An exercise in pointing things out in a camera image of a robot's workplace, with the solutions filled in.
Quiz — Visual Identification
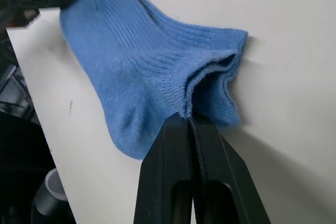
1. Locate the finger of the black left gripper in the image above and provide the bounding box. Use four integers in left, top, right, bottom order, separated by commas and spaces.
15, 0, 79, 10

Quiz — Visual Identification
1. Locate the blue ankle sock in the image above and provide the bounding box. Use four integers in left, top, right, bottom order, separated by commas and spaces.
59, 0, 249, 161

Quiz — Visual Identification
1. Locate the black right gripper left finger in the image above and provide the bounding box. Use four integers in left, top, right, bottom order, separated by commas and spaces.
132, 112, 195, 224

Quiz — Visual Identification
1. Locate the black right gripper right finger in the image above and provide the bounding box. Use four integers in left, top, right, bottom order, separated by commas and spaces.
187, 115, 271, 224

